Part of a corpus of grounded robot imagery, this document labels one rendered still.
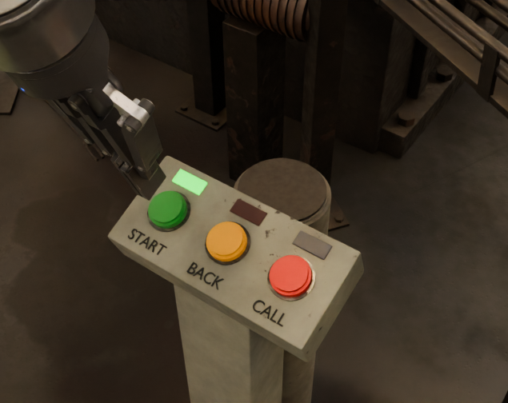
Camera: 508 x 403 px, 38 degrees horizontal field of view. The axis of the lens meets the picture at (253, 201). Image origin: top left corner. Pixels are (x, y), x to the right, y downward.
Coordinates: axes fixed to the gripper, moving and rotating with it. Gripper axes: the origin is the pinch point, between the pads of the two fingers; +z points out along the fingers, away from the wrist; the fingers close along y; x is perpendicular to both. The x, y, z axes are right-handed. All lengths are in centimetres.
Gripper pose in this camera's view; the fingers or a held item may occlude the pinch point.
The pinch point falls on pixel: (139, 168)
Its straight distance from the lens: 68.4
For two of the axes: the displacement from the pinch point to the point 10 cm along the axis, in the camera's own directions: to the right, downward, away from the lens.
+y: -8.2, -4.1, 4.0
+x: -5.4, 8.0, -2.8
